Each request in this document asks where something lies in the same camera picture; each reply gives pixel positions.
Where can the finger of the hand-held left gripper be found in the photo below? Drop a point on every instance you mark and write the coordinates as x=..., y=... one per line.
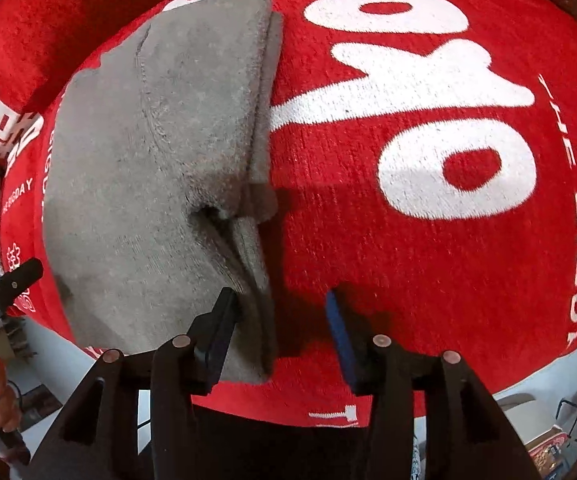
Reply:
x=16, y=282

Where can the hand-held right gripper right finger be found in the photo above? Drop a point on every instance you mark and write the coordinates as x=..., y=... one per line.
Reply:
x=343, y=340

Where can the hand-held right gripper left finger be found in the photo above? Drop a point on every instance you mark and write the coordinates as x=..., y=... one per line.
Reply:
x=214, y=342

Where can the grey towel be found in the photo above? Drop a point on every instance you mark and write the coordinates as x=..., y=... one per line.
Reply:
x=143, y=160

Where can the person's left hand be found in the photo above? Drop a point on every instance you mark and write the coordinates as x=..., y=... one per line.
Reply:
x=4, y=400

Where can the red printed blanket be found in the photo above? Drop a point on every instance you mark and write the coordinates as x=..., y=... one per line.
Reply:
x=418, y=285

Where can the red patterned box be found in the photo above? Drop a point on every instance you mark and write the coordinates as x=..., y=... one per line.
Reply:
x=550, y=447

